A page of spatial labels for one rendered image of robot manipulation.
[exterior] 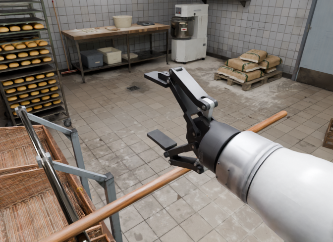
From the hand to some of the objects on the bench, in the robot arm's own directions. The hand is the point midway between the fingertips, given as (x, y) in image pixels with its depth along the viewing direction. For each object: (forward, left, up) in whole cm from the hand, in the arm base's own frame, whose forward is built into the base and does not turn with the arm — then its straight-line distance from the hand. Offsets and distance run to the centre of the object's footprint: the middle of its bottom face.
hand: (154, 107), depth 49 cm
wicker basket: (+125, +34, -90) cm, 158 cm away
